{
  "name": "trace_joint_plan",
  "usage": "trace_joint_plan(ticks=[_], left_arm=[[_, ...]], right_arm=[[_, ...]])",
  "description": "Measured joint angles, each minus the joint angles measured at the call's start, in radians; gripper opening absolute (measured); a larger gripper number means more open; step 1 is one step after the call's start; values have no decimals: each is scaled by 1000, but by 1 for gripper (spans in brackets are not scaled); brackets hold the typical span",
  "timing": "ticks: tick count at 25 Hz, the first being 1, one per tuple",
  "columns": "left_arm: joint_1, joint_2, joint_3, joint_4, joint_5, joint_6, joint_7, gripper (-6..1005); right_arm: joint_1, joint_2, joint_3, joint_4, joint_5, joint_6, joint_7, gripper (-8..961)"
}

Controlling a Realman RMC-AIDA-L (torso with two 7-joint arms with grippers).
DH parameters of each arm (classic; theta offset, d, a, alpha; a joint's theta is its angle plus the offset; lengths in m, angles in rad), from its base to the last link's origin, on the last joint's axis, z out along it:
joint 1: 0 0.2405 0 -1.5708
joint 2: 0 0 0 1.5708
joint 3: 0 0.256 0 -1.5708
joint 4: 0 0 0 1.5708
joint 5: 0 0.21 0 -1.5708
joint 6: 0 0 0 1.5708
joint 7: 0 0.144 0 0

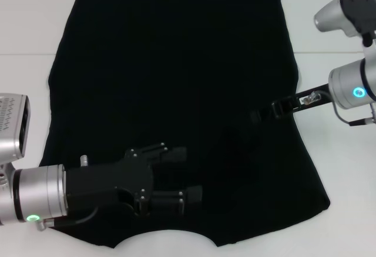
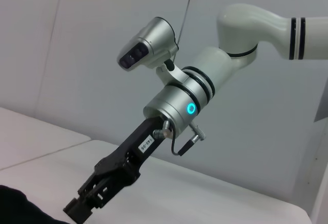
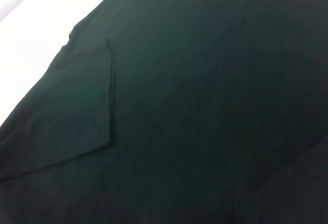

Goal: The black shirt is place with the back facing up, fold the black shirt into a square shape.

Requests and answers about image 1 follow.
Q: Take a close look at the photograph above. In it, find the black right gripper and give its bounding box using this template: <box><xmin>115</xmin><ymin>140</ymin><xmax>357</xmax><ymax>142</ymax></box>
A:
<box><xmin>249</xmin><ymin>82</ymin><xmax>335</xmax><ymax>123</ymax></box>

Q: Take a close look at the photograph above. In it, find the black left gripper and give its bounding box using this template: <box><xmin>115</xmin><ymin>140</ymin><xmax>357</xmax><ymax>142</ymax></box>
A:
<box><xmin>63</xmin><ymin>141</ymin><xmax>204</xmax><ymax>217</ymax></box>

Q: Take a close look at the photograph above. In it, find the black t-shirt with FREE print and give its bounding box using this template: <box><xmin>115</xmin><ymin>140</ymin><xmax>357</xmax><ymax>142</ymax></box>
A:
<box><xmin>38</xmin><ymin>0</ymin><xmax>332</xmax><ymax>242</ymax></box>

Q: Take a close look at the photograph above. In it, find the left gripper cable with plugs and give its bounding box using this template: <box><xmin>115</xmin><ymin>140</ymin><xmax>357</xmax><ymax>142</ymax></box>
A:
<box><xmin>34</xmin><ymin>155</ymin><xmax>100</xmax><ymax>232</ymax></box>

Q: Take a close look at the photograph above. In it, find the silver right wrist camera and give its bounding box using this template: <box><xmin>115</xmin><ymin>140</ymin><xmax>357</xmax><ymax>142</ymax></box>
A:
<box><xmin>313</xmin><ymin>0</ymin><xmax>376</xmax><ymax>48</ymax></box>

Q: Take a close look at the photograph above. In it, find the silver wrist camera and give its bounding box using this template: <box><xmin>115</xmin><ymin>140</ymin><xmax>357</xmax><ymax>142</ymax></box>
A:
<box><xmin>313</xmin><ymin>0</ymin><xmax>376</xmax><ymax>48</ymax></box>
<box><xmin>0</xmin><ymin>92</ymin><xmax>31</xmax><ymax>161</ymax></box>

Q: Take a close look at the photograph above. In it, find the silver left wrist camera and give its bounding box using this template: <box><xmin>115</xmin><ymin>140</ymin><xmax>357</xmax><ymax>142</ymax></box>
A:
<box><xmin>0</xmin><ymin>92</ymin><xmax>31</xmax><ymax>161</ymax></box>

